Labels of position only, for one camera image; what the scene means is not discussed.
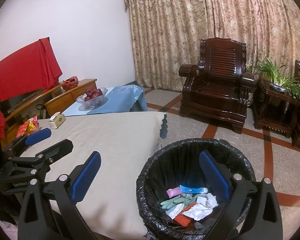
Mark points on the cream paper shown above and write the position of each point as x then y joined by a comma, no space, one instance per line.
212,200

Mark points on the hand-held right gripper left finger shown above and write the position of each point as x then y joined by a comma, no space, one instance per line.
86,177

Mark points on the pile of red snack packets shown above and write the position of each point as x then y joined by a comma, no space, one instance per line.
27,127

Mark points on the pink packet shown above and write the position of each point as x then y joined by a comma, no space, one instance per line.
173,192

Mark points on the red plastic bag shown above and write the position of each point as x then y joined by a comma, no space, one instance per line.
70,83

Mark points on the white tissue box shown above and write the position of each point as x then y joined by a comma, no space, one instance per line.
57,121

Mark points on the glass fruit bowl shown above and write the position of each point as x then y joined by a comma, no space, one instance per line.
90,103

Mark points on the beige floral curtain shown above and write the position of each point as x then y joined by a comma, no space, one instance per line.
190,30

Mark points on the blue scalloped under cloth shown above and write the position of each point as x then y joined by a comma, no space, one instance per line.
163,128

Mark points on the blue tablecloth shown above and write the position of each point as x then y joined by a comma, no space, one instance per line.
120,100

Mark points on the dark wooden side table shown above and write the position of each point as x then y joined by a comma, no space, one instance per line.
272,110

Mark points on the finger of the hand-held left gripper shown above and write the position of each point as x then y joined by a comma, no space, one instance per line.
38,136
57,150

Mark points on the red cloth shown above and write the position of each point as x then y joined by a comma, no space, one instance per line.
22,70

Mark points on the orange foam net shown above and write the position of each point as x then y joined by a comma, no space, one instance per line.
182,220

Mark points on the white blue face mask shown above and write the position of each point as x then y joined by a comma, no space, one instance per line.
175,211

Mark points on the white tissue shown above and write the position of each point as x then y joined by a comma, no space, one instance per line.
197,212

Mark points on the black television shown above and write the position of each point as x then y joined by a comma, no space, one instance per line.
20,102

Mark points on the white blue toothpaste tube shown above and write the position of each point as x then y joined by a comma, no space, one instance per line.
192,189

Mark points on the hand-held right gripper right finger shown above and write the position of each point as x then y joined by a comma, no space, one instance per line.
215,177

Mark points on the light wooden cabinet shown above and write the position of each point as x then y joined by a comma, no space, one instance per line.
65,100

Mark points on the black bag lined trash can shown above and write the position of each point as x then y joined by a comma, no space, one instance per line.
175,160

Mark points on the red apple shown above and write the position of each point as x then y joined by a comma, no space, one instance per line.
87,98
89,90
93,96
98,92

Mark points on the green potted plant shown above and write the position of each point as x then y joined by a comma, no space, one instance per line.
275,75

